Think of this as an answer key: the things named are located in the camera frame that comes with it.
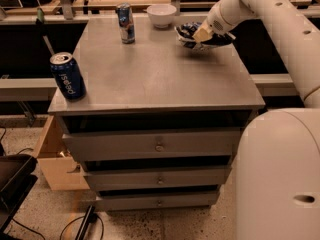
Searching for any blue pepsi can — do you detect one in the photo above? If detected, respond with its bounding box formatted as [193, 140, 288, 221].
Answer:
[50, 52, 86, 101]

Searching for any black equipment on floor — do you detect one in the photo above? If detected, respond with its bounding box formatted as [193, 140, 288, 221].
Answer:
[0, 154, 37, 240]

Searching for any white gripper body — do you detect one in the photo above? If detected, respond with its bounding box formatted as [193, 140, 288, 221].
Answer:
[200, 4, 233, 36]

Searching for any grey drawer cabinet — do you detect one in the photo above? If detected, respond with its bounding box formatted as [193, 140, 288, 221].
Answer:
[49, 15, 264, 198]

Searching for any white bowl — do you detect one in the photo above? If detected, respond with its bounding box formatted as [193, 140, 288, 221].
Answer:
[147, 4, 177, 28]

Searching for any middle grey drawer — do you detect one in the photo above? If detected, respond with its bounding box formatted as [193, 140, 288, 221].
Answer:
[83, 167, 230, 191]

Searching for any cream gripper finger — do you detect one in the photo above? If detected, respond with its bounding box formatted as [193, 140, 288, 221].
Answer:
[193, 27, 213, 43]

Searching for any tall blue energy drink can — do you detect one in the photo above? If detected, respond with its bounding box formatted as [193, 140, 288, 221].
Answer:
[116, 3, 135, 44]

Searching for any grey drawer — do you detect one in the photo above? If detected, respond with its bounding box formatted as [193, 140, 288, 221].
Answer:
[63, 128, 240, 162]
[83, 167, 230, 191]
[96, 191, 219, 211]

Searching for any black floor cable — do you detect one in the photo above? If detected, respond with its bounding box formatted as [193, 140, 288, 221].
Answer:
[59, 213, 106, 240]

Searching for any top grey drawer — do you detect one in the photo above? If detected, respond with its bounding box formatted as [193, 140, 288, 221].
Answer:
[63, 128, 240, 162]

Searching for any blue chip bag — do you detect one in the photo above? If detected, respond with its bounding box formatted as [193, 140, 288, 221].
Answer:
[175, 22, 236, 50]

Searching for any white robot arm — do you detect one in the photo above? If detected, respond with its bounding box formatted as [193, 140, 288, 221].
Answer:
[194, 0, 320, 240]

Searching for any bottom grey drawer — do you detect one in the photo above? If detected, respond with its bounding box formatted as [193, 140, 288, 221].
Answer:
[96, 191, 219, 211]

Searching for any wooden box on floor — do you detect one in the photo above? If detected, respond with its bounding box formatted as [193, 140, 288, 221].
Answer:
[33, 116, 89, 191]

